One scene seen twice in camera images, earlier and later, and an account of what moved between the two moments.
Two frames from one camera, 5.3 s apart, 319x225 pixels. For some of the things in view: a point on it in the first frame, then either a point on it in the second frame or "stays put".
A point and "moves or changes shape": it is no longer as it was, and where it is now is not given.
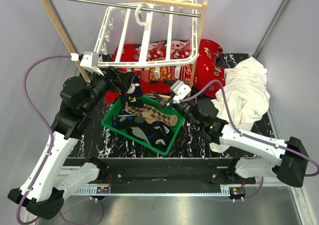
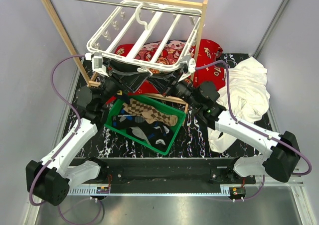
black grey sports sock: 157,135 stays put
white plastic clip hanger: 158,34 moves or changes shape
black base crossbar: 163,170 stays put
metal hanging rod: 123,5 stays put
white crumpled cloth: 247,98 stays put
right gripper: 162,102 → 167,82
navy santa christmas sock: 134,95 moves or changes shape
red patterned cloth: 207,76 stays put
